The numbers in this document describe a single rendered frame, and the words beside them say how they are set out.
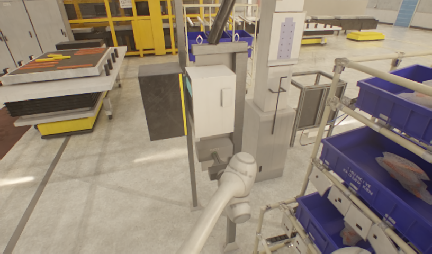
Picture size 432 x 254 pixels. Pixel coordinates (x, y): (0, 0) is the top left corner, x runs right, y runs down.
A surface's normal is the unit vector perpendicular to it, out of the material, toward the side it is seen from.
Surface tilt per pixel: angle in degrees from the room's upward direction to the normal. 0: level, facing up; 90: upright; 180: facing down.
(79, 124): 90
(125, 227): 0
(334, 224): 3
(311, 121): 90
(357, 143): 90
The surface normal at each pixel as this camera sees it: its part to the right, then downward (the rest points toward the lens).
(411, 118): -0.94, 0.28
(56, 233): 0.00, -0.86
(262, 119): 0.27, 0.48
